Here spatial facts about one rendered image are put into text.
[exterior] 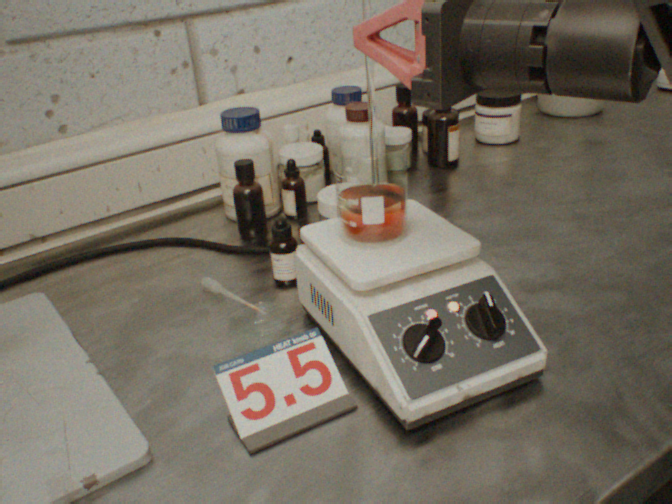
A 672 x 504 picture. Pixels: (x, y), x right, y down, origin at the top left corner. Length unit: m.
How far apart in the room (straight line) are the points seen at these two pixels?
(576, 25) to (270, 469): 0.34
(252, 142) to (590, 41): 0.49
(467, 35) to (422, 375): 0.24
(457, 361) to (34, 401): 0.33
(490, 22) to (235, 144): 0.44
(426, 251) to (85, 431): 0.30
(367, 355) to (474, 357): 0.08
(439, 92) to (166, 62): 0.54
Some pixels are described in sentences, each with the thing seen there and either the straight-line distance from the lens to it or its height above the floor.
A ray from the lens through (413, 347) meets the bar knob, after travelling 0.50.
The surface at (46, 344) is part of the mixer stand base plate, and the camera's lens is 0.67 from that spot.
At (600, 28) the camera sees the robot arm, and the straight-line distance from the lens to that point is 0.42.
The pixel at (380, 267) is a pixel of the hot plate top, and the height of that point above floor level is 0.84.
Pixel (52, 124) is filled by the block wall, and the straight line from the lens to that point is 0.89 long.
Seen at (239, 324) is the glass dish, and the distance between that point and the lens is 0.63.
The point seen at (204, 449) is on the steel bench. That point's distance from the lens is 0.52.
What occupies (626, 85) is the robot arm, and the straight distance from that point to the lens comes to 0.42.
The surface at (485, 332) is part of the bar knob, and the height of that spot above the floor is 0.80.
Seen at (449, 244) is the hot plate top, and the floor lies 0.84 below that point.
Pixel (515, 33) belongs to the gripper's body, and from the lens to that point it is 0.43.
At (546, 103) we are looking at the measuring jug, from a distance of 1.20.
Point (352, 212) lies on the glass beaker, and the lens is 0.55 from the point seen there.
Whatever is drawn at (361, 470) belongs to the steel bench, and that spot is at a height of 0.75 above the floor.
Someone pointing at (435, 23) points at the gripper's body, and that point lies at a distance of 0.43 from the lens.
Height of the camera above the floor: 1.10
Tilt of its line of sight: 28 degrees down
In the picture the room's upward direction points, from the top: 5 degrees counter-clockwise
